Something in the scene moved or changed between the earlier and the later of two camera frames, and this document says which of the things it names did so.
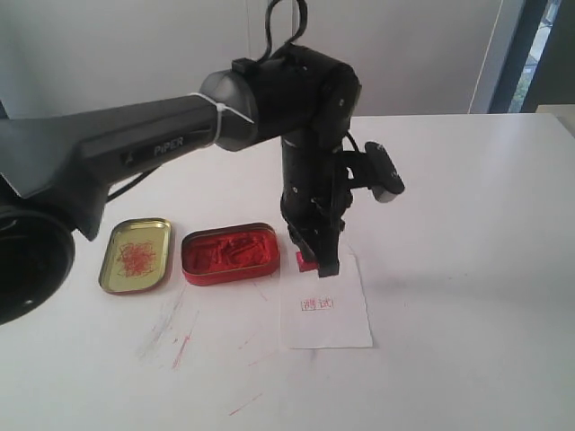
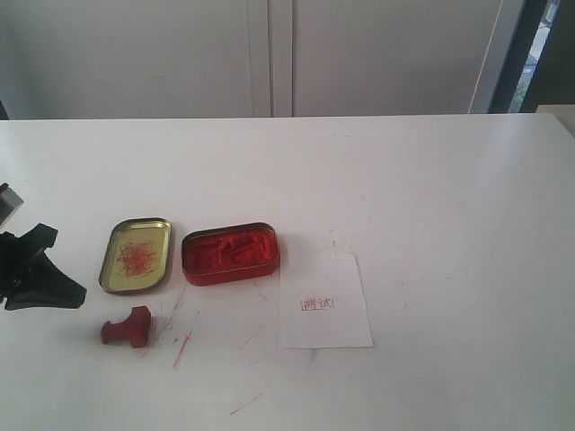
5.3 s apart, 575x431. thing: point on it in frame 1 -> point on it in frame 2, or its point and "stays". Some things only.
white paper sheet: x=328 y=312 stays
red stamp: x=305 y=265 -> x=137 y=328
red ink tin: x=229 y=253 stays
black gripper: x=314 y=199 -> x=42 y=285
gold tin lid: x=137 y=257 stays
